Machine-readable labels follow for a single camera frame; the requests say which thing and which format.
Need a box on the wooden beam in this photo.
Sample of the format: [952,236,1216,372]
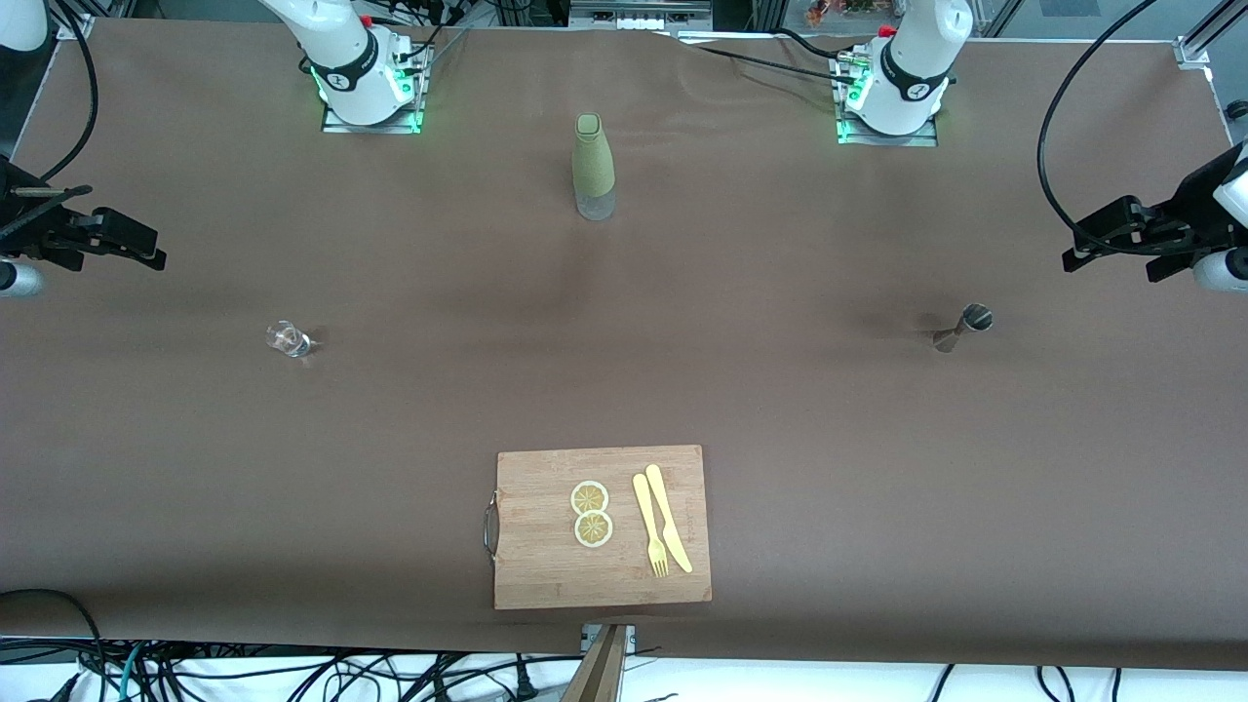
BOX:
[561,624,630,702]

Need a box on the black looped floor cable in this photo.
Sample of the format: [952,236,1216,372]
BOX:
[0,588,108,702]

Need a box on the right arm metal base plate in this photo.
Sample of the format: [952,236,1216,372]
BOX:
[322,44,430,135]

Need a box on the bamboo cutting board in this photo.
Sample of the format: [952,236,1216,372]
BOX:
[485,445,713,611]

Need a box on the black power cable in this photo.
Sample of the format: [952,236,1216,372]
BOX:
[673,27,874,84]

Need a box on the brown table cover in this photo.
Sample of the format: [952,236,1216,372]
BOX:
[0,18,1248,672]

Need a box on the green sleeved glass bottle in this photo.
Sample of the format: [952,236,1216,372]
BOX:
[571,113,617,221]

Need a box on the metal jigger measuring cup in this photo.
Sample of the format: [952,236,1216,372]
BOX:
[931,302,995,354]

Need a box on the yellow plastic knife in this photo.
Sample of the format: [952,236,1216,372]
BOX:
[644,464,694,574]

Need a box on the yellow plastic fork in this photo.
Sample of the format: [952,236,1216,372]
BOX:
[632,473,672,578]

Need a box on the clear glass beaker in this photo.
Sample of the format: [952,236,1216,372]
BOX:
[265,320,313,360]

